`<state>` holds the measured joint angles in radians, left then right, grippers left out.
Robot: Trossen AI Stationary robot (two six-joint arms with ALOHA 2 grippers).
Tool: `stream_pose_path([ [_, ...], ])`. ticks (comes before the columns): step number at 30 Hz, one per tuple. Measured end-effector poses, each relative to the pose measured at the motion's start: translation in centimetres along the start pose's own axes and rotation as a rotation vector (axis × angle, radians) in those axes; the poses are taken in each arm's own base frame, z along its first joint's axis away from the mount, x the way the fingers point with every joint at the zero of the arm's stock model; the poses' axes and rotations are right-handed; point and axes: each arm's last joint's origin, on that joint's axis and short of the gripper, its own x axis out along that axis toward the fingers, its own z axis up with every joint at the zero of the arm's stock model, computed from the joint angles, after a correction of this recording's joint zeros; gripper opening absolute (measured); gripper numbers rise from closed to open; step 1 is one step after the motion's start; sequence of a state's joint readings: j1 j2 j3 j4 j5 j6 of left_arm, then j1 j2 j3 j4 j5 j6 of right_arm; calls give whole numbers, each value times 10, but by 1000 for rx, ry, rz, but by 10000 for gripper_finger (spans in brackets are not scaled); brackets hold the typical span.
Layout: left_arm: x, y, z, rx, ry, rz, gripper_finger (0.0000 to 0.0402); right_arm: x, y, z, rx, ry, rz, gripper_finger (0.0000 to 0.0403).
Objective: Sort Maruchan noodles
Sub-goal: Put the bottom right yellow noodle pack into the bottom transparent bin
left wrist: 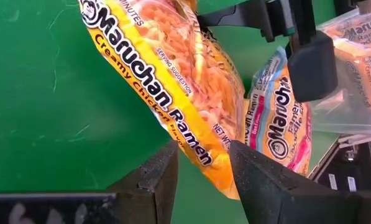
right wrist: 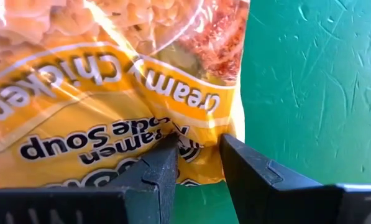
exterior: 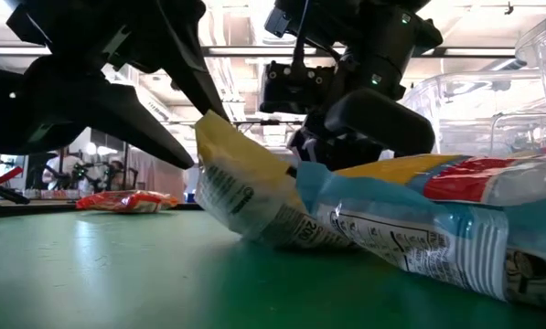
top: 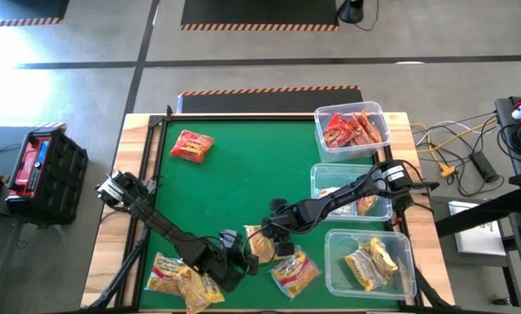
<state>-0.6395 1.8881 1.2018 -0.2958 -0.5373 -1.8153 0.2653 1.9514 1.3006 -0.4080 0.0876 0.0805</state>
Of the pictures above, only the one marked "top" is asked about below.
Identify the black stand base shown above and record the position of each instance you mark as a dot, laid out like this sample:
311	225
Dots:
351	11

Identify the yellow creamy chicken ramen pack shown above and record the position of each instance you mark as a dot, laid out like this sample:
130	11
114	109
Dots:
201	290
384	257
260	248
362	270

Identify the blue ramen noodle pack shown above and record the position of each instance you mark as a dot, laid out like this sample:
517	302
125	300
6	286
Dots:
295	272
162	272

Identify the black power adapter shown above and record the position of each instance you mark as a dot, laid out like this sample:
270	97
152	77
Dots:
484	166

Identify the orange chicken ramen pack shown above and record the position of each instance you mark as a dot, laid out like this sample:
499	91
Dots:
367	205

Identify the white board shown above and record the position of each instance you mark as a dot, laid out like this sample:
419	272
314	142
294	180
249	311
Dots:
478	237

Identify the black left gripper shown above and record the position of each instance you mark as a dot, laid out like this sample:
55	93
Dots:
225	270

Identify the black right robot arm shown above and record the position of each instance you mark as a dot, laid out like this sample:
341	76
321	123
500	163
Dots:
343	196

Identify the clear plastic bin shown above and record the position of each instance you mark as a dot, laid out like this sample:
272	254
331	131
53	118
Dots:
351	152
330	174
338	244

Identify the red device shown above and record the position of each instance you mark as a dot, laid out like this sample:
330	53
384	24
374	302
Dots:
26	170

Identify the red ramen noodle pack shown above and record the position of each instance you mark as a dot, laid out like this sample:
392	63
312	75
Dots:
336	131
191	146
357	131
370	126

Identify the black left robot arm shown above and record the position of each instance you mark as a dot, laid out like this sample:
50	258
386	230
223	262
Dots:
164	227

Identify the black toolbox with red tools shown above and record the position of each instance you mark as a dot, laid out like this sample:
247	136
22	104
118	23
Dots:
63	183

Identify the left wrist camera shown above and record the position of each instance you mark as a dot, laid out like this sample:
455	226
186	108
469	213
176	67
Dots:
230	239

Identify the black side desk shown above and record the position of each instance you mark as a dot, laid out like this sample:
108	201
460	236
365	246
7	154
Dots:
504	114

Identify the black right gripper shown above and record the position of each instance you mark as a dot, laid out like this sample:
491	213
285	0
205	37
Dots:
284	224

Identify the black diagonal stand leg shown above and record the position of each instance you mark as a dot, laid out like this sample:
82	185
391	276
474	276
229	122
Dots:
474	216

